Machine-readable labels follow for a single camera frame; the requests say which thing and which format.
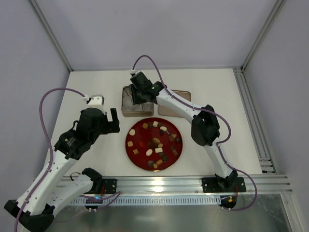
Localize gold ribbed round chocolate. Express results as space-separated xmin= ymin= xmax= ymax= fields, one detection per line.
xmin=142 ymin=123 xmax=148 ymax=129

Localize metal serving tongs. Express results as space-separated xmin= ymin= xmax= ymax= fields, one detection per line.
xmin=122 ymin=85 xmax=154 ymax=112

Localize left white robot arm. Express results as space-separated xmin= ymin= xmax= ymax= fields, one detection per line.
xmin=4 ymin=95 xmax=120 ymax=232

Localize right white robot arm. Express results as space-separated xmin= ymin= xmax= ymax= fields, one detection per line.
xmin=130 ymin=70 xmax=238 ymax=191

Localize tan rounded square chocolate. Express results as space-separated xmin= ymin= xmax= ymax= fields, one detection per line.
xmin=127 ymin=141 xmax=133 ymax=147

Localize white swirl oval chocolate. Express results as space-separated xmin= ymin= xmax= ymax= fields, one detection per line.
xmin=146 ymin=149 xmax=153 ymax=156

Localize white rectangular chocolate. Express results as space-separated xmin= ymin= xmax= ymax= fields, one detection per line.
xmin=155 ymin=148 xmax=163 ymax=153

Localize grey brown round chocolate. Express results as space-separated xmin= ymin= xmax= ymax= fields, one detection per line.
xmin=147 ymin=160 xmax=154 ymax=168

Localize gold tin box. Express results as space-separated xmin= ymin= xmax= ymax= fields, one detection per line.
xmin=121 ymin=86 xmax=154 ymax=117

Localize gold tin lid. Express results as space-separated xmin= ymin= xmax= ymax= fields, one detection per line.
xmin=156 ymin=88 xmax=193 ymax=121

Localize red round tray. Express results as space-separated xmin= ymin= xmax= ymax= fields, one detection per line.
xmin=125 ymin=117 xmax=183 ymax=172

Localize white slotted cable duct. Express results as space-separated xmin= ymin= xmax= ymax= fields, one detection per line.
xmin=70 ymin=195 xmax=221 ymax=206

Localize aluminium frame post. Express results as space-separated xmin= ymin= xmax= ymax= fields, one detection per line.
xmin=28 ymin=0 xmax=73 ymax=72

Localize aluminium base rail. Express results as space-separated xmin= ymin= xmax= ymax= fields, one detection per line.
xmin=114 ymin=174 xmax=293 ymax=194

